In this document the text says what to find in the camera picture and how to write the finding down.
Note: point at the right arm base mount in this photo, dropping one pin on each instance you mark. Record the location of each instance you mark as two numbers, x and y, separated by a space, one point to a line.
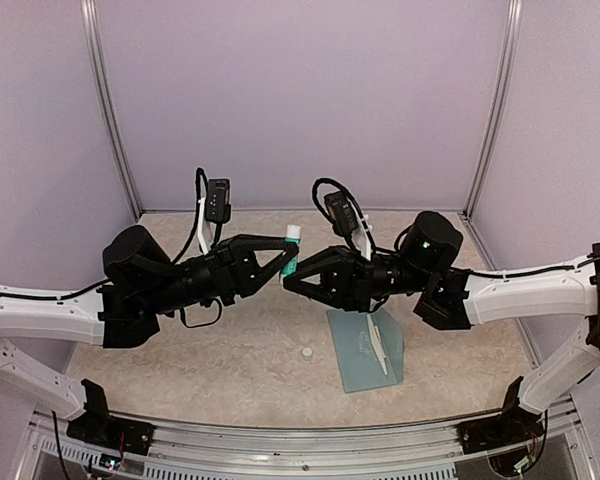
509 426

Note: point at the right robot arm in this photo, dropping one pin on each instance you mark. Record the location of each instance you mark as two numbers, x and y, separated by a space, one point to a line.
453 299

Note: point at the aluminium frame post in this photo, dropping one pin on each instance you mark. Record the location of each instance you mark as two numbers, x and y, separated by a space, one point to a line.
497 106
104 96

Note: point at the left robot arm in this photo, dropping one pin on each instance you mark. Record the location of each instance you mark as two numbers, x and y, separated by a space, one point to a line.
122 311

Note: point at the white letter sheet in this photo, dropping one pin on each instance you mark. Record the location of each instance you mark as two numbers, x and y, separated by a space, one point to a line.
376 343

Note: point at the left aluminium frame post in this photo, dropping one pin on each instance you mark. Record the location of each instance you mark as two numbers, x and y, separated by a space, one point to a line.
104 96

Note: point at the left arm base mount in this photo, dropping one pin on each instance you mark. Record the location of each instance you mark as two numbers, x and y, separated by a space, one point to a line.
97 426

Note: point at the front aluminium rail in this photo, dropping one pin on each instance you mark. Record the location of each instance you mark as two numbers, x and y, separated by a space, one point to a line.
186 450

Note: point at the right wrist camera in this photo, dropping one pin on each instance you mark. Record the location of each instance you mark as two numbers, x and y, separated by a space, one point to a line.
349 224

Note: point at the right aluminium frame post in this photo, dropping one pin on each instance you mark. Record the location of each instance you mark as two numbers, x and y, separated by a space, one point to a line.
497 106

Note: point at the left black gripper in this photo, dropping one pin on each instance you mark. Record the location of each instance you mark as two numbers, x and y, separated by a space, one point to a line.
234 269

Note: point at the white green glue stick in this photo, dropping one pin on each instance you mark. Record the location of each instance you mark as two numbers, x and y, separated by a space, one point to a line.
292 237

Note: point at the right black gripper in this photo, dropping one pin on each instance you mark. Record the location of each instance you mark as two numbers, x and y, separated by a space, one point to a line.
351 277

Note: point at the teal blue envelope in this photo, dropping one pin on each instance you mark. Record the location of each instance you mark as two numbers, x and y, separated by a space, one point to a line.
358 365

